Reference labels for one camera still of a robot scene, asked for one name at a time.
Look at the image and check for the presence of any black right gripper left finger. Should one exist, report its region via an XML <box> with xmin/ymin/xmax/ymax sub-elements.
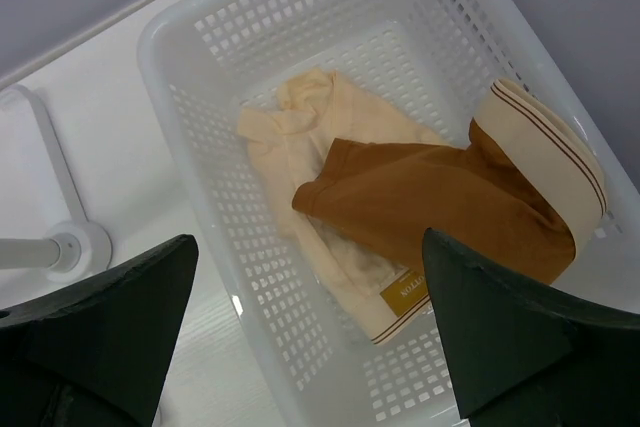
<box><xmin>1</xmin><ymin>235</ymin><xmax>199</xmax><ymax>426</ymax></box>

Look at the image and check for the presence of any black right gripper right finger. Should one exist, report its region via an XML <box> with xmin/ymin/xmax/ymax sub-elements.
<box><xmin>422</xmin><ymin>229</ymin><xmax>639</xmax><ymax>426</ymax></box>

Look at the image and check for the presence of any brown underwear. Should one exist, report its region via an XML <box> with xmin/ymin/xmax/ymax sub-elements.
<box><xmin>292</xmin><ymin>79</ymin><xmax>608</xmax><ymax>284</ymax></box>

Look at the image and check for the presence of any cream underwear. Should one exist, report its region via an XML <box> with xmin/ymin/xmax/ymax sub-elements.
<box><xmin>237</xmin><ymin>68</ymin><xmax>445</xmax><ymax>345</ymax></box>

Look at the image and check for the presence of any white clothes rack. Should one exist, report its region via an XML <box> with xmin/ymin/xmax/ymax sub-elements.
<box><xmin>1</xmin><ymin>84</ymin><xmax>112</xmax><ymax>284</ymax></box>

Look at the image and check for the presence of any white plastic laundry basket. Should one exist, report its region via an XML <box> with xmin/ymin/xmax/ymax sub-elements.
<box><xmin>138</xmin><ymin>0</ymin><xmax>639</xmax><ymax>426</ymax></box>

